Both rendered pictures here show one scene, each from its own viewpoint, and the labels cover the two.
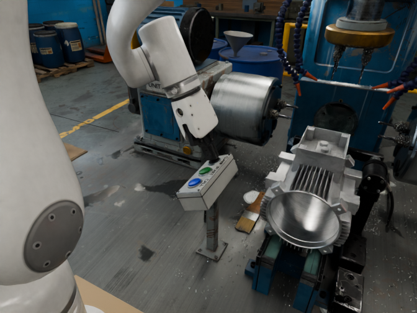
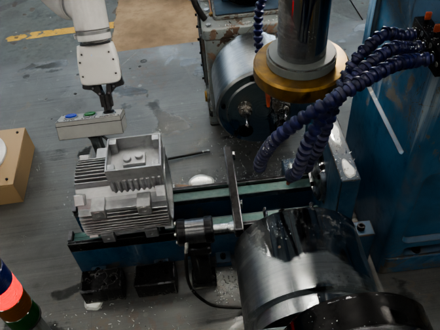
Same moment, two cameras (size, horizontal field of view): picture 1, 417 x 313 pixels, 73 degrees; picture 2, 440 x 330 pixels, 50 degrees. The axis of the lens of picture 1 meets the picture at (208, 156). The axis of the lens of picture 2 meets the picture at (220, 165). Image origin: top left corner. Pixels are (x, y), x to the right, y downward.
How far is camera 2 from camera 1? 114 cm
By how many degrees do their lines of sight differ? 48
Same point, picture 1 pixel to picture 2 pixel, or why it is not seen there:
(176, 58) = (75, 11)
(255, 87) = (236, 67)
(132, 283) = (55, 162)
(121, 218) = not seen: hidden behind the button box
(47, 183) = not seen: outside the picture
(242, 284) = not seen: hidden behind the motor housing
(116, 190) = (139, 95)
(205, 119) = (97, 72)
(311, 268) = (82, 237)
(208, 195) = (65, 130)
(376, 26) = (278, 70)
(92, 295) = (15, 144)
